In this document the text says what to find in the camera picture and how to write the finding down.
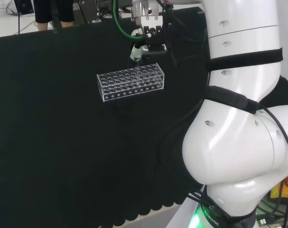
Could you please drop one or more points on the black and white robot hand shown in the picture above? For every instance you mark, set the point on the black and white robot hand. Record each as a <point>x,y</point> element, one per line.
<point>153,38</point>

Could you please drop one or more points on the clear glass test tube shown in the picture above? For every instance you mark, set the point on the clear glass test tube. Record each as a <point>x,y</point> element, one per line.
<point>137,66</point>

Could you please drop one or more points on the clear acrylic test tube rack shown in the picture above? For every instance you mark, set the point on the clear acrylic test tube rack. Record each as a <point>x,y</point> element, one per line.
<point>131,83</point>

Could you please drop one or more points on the person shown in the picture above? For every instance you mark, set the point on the person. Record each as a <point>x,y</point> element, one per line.
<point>43,12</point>

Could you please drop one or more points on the black table cloth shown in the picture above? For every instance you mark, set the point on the black table cloth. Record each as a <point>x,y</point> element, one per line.
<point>51,130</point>

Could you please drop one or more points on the yellow stop button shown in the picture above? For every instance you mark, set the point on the yellow stop button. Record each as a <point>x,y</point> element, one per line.
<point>275,190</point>

